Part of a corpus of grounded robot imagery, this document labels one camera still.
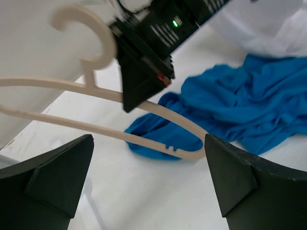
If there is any white mesh tank top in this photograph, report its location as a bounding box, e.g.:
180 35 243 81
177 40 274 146
209 0 307 58

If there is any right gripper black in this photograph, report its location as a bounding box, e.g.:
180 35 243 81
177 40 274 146
106 0 204 113

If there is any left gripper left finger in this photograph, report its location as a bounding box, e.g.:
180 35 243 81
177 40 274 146
0 134 94 230

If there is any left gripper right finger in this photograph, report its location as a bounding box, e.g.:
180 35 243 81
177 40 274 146
204 134 307 230

